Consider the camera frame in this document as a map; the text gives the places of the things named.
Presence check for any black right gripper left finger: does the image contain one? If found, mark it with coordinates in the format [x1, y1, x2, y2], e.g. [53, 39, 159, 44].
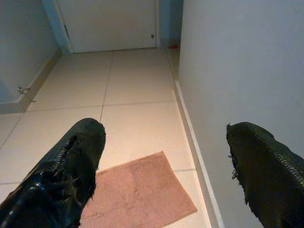
[0, 117, 106, 228]

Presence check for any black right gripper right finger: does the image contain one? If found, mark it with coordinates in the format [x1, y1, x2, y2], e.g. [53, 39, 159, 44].
[225, 121, 304, 228]

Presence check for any white skirting board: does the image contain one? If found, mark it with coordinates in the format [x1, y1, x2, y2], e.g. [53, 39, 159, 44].
[174, 80, 225, 228]

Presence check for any pink floor mat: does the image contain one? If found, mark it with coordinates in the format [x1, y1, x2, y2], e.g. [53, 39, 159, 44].
[79, 151, 198, 228]

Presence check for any grey skirting board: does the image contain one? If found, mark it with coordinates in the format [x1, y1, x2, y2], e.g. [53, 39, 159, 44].
[0, 47, 63, 114]

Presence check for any white door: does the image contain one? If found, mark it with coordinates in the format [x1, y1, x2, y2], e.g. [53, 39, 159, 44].
[56, 0, 159, 53]

